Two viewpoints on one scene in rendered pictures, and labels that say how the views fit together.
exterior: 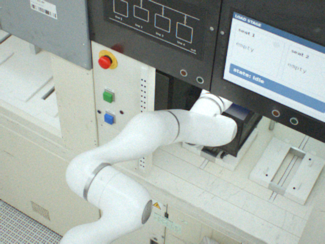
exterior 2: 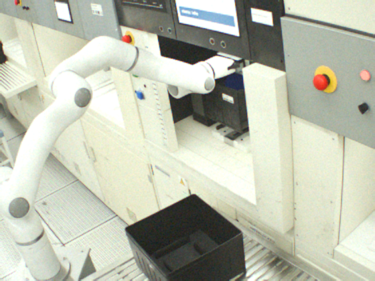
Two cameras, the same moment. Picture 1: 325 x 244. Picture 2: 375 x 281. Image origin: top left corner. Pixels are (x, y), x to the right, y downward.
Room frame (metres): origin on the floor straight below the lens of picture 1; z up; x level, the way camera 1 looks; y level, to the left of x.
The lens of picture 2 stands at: (-0.26, -0.83, 1.90)
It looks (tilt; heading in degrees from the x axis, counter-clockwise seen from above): 31 degrees down; 29
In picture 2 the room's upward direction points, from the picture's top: 10 degrees counter-clockwise
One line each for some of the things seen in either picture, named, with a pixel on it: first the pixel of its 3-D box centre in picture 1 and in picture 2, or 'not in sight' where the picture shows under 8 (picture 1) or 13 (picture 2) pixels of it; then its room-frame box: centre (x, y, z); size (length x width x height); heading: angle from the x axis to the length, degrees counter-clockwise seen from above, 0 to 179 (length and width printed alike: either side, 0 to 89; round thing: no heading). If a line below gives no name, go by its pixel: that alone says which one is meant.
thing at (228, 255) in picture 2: not in sight; (185, 249); (0.69, -0.22, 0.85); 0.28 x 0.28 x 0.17; 56
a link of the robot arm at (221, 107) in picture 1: (209, 105); (203, 72); (1.20, -0.14, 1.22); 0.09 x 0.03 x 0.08; 64
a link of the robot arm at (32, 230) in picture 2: not in sight; (13, 203); (0.52, 0.30, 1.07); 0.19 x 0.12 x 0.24; 59
